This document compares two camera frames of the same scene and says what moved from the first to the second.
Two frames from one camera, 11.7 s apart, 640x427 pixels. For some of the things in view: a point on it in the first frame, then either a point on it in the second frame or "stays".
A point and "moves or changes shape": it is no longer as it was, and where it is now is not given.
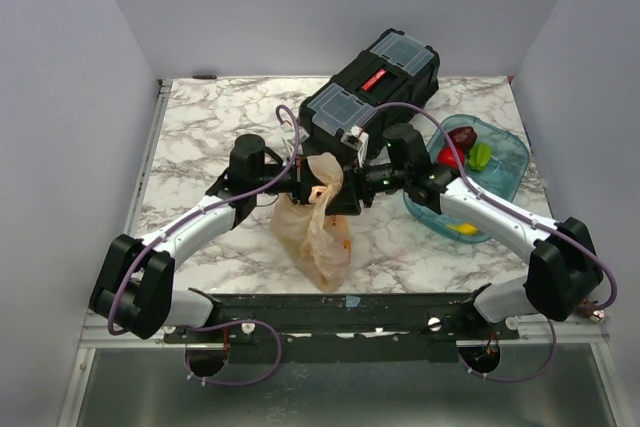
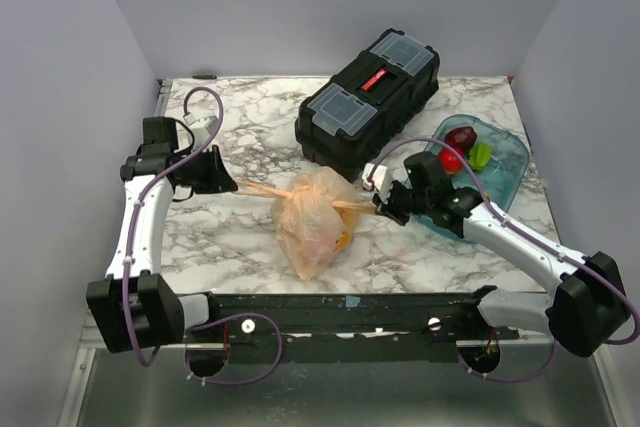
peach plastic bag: x=316 y=243 moves or changes shape
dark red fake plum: x=463 y=137 stays
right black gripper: x=354 y=189 -> x=390 y=207
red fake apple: x=446 y=158 stays
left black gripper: x=302 y=180 -> x=217 y=179
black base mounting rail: x=306 y=327 stays
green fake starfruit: x=479 y=156 stays
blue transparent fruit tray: x=503 y=174 stays
